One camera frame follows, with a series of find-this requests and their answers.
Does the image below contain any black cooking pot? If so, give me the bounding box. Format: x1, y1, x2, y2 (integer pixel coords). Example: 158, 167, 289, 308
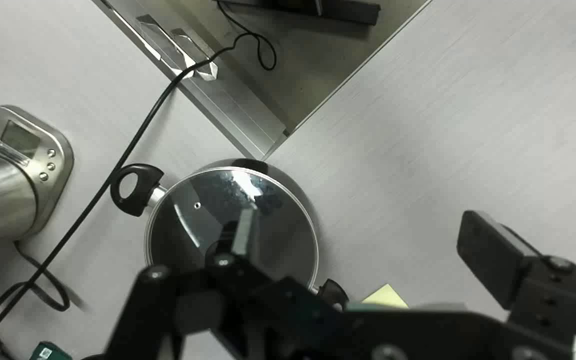
109, 157, 352, 313

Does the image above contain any teal green small box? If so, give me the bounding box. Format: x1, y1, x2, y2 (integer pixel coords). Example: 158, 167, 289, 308
30, 341, 74, 360

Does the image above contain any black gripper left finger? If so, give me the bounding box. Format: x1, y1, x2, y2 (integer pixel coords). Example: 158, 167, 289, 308
209, 207, 285, 302

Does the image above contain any black kettle power cable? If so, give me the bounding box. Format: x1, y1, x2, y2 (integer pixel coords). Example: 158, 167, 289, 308
0, 0, 280, 360

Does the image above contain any yellow cutting board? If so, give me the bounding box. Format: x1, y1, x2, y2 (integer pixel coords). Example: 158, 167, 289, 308
361, 283, 410, 313

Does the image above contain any silver drawer handle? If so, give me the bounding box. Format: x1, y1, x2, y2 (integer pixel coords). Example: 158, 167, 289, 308
137, 13, 194, 71
171, 27, 222, 82

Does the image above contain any grey lower cabinet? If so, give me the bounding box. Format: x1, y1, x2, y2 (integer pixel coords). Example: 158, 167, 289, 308
92, 0, 434, 160

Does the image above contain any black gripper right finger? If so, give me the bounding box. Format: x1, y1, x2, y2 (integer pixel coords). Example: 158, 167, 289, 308
456, 209, 576, 343

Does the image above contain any round glass pot lid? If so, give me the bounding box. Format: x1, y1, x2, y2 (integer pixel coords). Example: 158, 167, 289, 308
147, 165, 322, 290

